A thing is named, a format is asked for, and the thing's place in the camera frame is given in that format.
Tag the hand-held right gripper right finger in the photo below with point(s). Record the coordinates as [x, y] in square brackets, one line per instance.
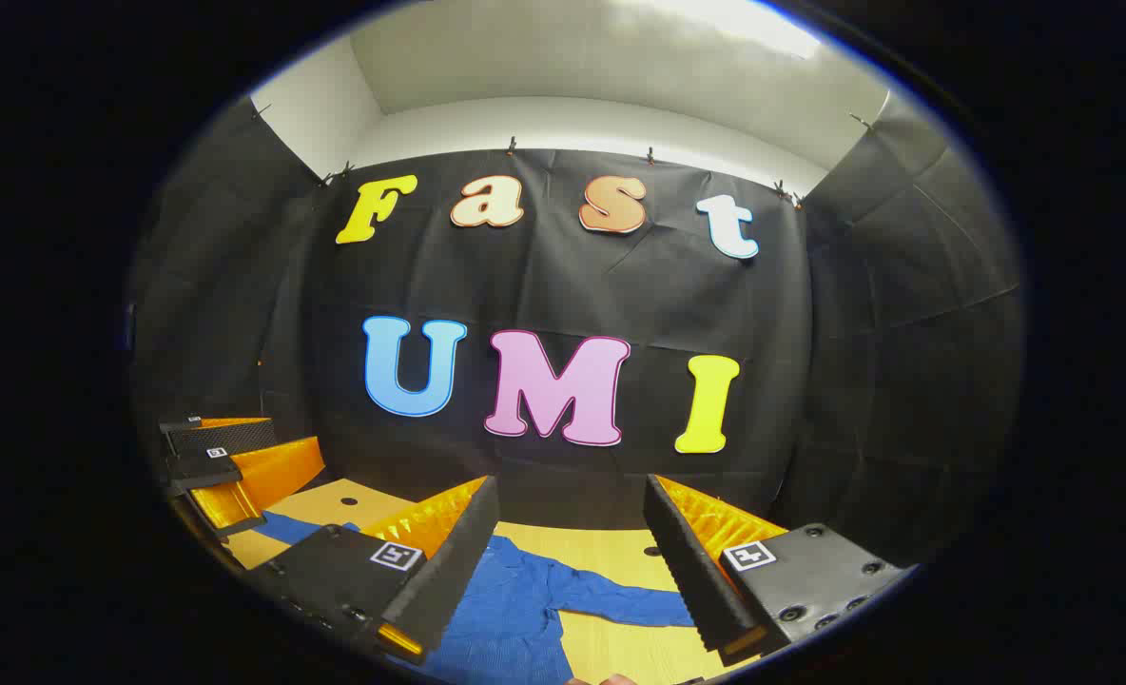
[691, 571]

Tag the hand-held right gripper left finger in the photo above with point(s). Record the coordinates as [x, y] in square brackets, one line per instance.
[458, 561]

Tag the blue button-up shirt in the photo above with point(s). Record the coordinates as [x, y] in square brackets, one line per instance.
[515, 609]

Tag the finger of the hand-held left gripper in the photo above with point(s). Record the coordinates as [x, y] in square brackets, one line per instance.
[273, 471]
[225, 438]

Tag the black backdrop cloth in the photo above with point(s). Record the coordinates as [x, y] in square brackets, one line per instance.
[563, 295]

